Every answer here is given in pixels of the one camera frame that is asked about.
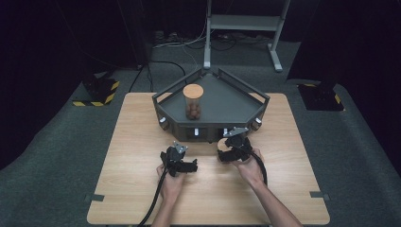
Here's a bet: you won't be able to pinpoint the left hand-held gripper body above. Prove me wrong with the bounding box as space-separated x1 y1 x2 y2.
159 141 189 178

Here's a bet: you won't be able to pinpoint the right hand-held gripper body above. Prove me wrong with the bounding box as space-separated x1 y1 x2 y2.
222 126 253 156

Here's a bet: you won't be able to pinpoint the dark grey corner shelf rack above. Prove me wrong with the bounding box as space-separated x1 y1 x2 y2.
151 67 271 144

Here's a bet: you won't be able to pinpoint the tall glass jar brown balls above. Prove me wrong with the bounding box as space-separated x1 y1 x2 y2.
182 83 205 122

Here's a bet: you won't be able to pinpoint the person's left hand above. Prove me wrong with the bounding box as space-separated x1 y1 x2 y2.
156 163 187 203

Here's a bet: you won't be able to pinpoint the small glass jar red contents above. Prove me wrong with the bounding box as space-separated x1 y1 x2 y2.
217 137 235 154

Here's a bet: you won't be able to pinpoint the black floor cable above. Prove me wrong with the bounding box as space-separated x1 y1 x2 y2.
128 60 187 94

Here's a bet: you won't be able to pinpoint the right hand-held gripper black cable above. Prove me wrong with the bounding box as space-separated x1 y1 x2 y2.
250 151 269 187

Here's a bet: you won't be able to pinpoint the grey metal stand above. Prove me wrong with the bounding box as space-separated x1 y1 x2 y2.
202 0 291 74

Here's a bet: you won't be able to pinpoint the left hand-held gripper black cable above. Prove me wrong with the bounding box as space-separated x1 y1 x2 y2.
137 169 170 227

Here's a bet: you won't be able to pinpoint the grey tape strip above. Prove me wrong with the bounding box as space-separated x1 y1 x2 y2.
309 190 331 201
83 193 106 203

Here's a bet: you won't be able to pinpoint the white floor cables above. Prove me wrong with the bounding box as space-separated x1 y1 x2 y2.
152 18 213 51

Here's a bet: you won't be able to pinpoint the person's right hand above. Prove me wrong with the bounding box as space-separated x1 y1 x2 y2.
231 147 267 187

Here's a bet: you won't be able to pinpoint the hand-held gripper black cable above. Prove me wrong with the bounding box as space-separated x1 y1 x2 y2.
250 151 269 187
137 169 170 227

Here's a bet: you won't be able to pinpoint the black base with striped tape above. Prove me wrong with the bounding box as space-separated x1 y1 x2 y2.
72 73 121 108
297 79 345 113

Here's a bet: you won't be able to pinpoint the black cable bundle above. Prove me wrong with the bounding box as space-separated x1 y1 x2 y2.
210 31 272 52

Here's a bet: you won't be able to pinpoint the black curtain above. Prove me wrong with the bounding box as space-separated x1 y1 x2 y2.
0 0 152 174
286 0 401 177

